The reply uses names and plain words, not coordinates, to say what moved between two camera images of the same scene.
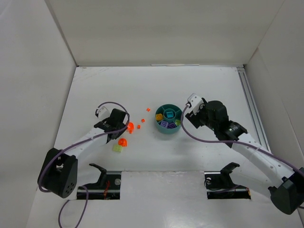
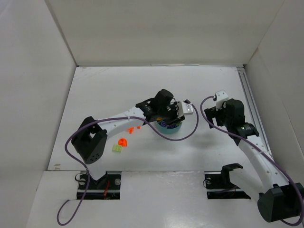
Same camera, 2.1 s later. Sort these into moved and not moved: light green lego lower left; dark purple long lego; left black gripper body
Moved: left black gripper body
Not moved: dark purple long lego; light green lego lower left
